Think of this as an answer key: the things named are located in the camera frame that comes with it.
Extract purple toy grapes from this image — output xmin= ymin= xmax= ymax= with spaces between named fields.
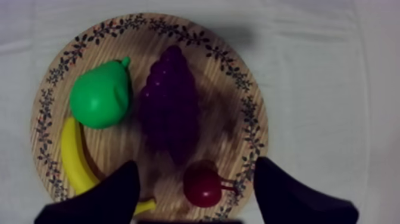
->
xmin=137 ymin=45 xmax=201 ymax=166

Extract yellow toy banana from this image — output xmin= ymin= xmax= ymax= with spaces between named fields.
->
xmin=61 ymin=116 xmax=157 ymax=216

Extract green toy pear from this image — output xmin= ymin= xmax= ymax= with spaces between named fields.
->
xmin=69 ymin=56 xmax=132 ymax=130

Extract round wooden board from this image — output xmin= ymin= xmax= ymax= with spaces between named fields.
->
xmin=30 ymin=13 xmax=269 ymax=222

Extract small red fruit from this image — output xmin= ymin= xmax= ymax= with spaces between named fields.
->
xmin=183 ymin=160 xmax=240 ymax=209

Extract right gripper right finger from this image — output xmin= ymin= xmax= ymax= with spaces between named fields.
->
xmin=253 ymin=156 xmax=360 ymax=224

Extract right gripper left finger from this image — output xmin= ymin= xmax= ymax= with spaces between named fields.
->
xmin=34 ymin=160 xmax=141 ymax=224

